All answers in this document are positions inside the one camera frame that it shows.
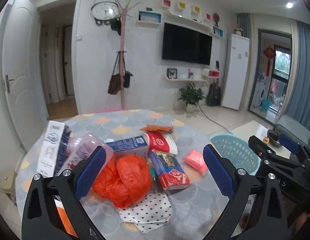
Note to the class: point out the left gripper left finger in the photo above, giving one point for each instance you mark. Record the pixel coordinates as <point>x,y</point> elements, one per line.
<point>41,219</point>

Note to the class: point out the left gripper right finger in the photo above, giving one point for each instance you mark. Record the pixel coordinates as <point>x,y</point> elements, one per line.
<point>267,219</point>

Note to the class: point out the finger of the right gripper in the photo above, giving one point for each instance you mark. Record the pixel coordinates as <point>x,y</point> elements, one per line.
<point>301,152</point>
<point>262,152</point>

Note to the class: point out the clear plastic bottle blue cap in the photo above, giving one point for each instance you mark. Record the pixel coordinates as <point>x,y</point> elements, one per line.
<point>82,148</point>

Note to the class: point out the white milk carton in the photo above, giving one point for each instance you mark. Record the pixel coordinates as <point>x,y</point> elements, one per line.
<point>53,151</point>

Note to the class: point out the orange plastic bag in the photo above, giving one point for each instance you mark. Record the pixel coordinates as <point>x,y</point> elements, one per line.
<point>124,181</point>

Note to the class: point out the dark blue carton box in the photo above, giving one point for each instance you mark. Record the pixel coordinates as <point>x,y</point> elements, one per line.
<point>132,146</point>

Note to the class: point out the dark bowl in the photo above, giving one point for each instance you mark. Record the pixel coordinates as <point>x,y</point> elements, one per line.
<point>273,137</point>

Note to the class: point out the grey blue sofa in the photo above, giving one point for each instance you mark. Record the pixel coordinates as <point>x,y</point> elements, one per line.
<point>293,130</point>

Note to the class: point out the white coffee table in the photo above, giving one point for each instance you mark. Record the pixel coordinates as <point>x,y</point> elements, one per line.
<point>253,128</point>

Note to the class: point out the light blue waste basket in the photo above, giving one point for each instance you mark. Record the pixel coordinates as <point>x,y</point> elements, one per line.
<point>237,151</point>

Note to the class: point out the blue window curtain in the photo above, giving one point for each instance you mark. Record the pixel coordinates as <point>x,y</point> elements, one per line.
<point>299,105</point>

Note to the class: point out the wooden stool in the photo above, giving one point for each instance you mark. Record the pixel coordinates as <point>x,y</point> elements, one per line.
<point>7,183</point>

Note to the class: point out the blue bucket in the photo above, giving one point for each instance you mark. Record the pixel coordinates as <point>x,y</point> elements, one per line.
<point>265,105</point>

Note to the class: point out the pink clay packet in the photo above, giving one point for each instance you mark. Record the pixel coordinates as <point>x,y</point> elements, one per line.
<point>196,161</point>

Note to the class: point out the black guitar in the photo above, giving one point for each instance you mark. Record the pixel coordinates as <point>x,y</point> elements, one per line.
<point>214,95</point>

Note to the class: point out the white tall cabinet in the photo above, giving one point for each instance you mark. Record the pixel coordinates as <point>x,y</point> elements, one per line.
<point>235,72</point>

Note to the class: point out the potted green plant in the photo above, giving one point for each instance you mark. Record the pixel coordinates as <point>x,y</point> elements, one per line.
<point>191,96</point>

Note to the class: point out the red white shelf box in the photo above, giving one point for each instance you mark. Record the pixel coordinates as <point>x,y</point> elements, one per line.
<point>210,73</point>

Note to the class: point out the red chinese knot decoration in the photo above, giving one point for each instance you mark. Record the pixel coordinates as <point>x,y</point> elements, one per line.
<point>269,52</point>

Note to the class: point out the red paper cup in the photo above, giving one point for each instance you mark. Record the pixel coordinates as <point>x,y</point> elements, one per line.
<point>160,142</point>

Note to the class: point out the orange snack wrapper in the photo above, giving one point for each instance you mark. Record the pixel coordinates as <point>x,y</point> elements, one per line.
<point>157,128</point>

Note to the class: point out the brown hanging handbag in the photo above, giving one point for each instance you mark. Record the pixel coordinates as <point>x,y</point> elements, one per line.
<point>115,81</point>

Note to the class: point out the white interior door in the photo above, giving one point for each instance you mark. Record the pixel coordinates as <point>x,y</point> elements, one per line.
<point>21,72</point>

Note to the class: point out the black hanging small bag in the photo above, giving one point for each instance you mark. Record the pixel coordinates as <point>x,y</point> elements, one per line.
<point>127,74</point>

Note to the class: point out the pink coat rack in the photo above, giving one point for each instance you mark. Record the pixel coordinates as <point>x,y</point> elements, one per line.
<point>124,14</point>

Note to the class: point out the white wall shelf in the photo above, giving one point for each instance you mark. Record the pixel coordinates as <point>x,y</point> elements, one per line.
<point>185,80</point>

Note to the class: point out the butterfly picture frame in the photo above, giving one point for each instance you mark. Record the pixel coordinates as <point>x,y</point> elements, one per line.
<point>171,73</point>

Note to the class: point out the wall mounted black television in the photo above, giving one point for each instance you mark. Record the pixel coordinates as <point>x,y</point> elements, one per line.
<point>183,44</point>

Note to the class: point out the blue box wall shelf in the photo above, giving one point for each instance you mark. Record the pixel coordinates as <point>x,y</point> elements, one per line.
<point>149,17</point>

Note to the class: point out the panda wall clock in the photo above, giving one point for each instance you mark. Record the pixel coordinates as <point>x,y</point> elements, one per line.
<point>105,11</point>

